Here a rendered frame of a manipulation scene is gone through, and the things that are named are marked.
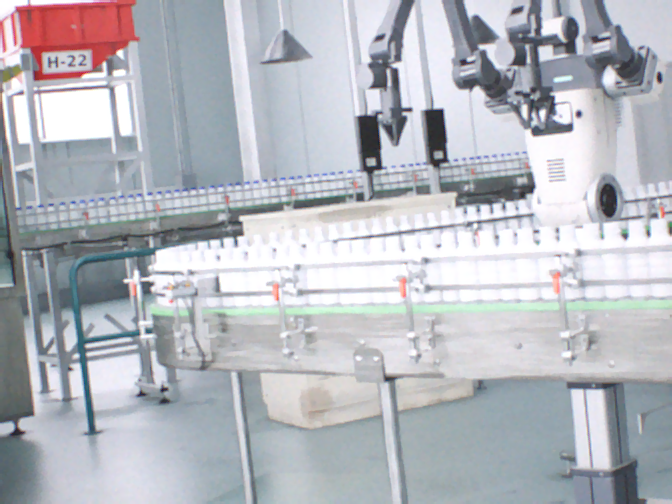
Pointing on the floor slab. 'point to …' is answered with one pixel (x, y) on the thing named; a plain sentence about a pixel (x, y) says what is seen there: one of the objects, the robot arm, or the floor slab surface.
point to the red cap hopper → (67, 71)
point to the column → (250, 91)
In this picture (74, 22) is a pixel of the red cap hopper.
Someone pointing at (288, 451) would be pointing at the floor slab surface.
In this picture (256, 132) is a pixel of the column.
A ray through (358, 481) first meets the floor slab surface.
